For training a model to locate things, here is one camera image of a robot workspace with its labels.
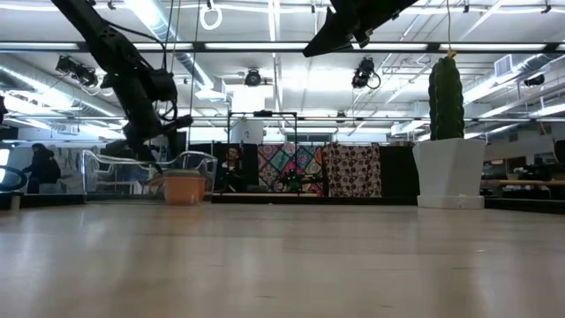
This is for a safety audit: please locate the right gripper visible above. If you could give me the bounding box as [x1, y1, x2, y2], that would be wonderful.
[302, 0, 420, 58]

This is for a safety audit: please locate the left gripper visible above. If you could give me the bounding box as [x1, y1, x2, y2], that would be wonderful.
[103, 72, 195, 173]

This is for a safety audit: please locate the orange measuring cup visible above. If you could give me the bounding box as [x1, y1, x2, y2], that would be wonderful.
[162, 175, 207, 206]

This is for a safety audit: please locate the clear plastic basket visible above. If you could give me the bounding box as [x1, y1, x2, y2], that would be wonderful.
[82, 149, 218, 207]

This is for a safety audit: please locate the grey leaf-pattern cloth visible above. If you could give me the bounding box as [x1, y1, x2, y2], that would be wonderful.
[8, 144, 101, 195]

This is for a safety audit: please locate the person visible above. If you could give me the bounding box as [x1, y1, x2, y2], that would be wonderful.
[21, 143, 62, 194]
[220, 147, 246, 193]

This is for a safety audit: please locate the green cactus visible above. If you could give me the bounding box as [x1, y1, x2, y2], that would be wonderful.
[427, 55, 465, 141]

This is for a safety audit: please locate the brown circle-pattern cloth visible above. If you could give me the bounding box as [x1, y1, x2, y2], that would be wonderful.
[323, 141, 383, 199]

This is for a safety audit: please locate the colourful diamond-pattern cloth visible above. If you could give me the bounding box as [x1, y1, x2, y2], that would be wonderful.
[257, 143, 328, 196]

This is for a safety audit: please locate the black partition panel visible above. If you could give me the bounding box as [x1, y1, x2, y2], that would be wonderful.
[188, 141, 420, 199]

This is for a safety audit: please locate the small dark object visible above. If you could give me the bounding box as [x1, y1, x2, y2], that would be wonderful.
[282, 169, 326, 194]

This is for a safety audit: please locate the white air vent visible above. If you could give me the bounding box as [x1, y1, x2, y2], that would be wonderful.
[493, 54, 514, 79]

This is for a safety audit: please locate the white planter pot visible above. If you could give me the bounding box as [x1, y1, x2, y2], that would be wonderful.
[411, 138, 486, 210]

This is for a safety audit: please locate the wooden bench top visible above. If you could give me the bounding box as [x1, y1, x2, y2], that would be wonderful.
[480, 178, 565, 187]

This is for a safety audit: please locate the black camera with looped cable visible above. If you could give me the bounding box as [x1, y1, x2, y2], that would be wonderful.
[351, 57, 381, 90]

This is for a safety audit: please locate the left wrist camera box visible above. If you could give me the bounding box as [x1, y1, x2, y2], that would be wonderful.
[148, 68, 178, 103]

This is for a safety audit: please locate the thin hanging cable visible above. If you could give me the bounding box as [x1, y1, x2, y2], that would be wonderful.
[186, 0, 202, 151]
[147, 0, 176, 147]

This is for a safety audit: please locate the black double camera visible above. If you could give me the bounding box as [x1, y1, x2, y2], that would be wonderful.
[56, 55, 99, 88]

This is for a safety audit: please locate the black round camera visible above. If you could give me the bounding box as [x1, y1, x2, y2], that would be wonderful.
[244, 68, 263, 87]

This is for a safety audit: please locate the yellow string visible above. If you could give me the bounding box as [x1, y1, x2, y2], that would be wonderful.
[445, 0, 456, 58]

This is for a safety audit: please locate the black metal rack frame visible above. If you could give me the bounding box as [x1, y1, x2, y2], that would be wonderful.
[227, 110, 298, 194]

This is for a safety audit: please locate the white hanging ring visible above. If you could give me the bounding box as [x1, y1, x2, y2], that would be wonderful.
[199, 4, 223, 31]

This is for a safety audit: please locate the black curved cable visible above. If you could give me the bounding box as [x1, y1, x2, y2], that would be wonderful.
[0, 165, 28, 193]

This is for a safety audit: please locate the black table frame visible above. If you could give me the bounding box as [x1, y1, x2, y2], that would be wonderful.
[0, 192, 565, 216]

